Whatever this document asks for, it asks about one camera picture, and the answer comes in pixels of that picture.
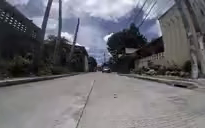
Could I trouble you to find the car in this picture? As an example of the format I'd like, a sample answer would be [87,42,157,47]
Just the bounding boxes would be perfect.
[101,66,113,74]

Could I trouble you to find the pale fence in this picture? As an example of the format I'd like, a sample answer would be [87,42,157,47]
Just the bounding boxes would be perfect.
[133,51,166,71]

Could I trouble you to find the large dark tree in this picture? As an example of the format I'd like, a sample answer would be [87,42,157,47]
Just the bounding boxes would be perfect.
[106,22,148,64]

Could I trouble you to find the tall pale building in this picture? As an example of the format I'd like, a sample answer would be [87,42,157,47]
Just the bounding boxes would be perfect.
[157,0,205,72]

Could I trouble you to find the grey pavement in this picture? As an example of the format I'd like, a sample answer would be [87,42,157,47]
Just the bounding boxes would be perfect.
[117,72,205,94]

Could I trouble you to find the grey kerb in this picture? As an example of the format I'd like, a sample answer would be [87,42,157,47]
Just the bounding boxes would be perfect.
[0,71,88,89]

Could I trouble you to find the pale leaning tree trunk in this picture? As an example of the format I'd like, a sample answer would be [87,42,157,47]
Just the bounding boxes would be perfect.
[175,0,205,80]

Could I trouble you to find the small dark building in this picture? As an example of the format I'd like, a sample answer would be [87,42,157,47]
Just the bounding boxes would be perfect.
[117,47,140,75]

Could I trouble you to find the grey concrete road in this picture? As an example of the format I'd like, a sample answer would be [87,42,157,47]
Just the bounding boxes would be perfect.
[0,71,205,128]

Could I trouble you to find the overhead wires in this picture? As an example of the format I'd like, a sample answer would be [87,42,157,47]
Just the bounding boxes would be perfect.
[128,0,176,32]

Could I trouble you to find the utility pole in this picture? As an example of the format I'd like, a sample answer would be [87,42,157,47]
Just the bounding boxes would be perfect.
[36,0,54,69]
[55,0,64,64]
[69,17,81,61]

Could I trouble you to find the dark building with lattice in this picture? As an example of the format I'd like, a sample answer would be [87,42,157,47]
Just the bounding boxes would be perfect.
[0,0,43,69]

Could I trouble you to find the row of bushes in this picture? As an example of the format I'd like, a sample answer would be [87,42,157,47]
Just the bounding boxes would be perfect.
[0,54,73,81]
[132,59,193,79]

